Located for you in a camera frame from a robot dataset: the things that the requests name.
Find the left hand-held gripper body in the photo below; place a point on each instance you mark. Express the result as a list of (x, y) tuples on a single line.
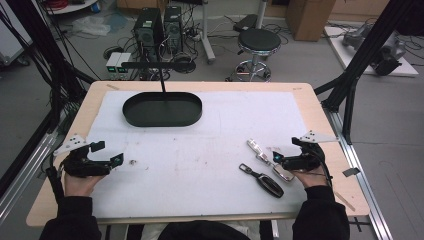
[(83, 166)]

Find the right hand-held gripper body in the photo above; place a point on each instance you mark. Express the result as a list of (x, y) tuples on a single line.
[(305, 162)]

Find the black oval tray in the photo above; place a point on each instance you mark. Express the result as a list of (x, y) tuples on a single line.
[(162, 110)]

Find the person's right hand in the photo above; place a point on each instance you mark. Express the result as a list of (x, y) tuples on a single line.
[(313, 178)]

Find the person's left hand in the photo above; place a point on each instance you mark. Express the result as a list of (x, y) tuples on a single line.
[(80, 186)]

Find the black tape piece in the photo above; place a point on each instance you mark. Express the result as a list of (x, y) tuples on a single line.
[(351, 172)]

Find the white table mat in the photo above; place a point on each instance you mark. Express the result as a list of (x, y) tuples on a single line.
[(200, 173)]

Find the white power supply box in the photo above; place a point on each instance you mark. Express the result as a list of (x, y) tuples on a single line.
[(122, 65), (112, 65)]

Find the white floor board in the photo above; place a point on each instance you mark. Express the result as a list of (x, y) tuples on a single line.
[(346, 56)]

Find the black round stool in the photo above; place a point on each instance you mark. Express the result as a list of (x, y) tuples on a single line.
[(259, 40)]

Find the clear plastic bag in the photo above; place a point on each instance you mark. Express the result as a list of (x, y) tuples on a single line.
[(90, 26)]

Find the large black computer tower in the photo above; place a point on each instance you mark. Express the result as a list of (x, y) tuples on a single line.
[(147, 33)]

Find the cardboard box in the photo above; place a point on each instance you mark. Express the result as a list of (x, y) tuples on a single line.
[(310, 18)]

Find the grey machine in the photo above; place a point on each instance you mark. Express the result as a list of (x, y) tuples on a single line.
[(383, 50)]

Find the slim black computer tower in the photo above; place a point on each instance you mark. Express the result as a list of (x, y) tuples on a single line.
[(173, 28)]

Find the white stand pole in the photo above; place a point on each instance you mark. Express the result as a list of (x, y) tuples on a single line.
[(206, 36)]

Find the white round table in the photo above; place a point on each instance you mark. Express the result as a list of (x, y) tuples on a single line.
[(71, 6)]

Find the aluminium rail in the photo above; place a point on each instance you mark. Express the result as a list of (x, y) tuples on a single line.
[(361, 186), (26, 170)]

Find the black frame strut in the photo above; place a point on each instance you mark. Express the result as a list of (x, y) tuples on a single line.
[(53, 60), (363, 56)]

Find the black camera bar stand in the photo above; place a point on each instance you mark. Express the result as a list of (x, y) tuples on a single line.
[(156, 65)]

